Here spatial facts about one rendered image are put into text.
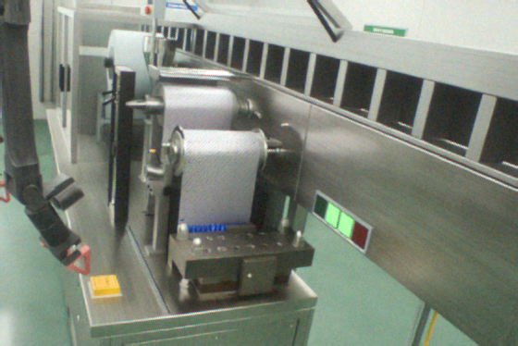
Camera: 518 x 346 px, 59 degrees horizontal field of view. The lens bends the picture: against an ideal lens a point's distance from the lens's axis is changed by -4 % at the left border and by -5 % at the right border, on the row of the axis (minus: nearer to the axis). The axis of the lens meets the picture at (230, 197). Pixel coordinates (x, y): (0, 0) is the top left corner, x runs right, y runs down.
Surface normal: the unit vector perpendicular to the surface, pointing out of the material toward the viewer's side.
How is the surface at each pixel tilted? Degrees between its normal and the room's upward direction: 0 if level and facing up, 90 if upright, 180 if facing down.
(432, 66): 90
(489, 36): 90
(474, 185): 90
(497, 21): 90
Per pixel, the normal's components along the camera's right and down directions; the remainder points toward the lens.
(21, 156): 0.66, 0.17
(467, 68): -0.92, 0.04
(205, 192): 0.38, 0.37
